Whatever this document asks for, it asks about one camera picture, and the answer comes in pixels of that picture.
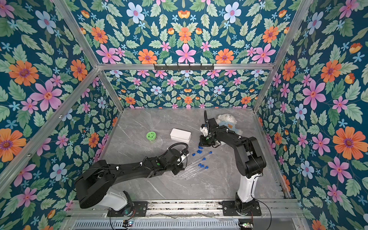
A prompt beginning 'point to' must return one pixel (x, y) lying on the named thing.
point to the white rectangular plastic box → (179, 135)
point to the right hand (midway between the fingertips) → (203, 141)
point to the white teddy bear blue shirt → (229, 120)
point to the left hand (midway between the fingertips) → (184, 162)
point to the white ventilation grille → (158, 224)
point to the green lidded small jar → (151, 136)
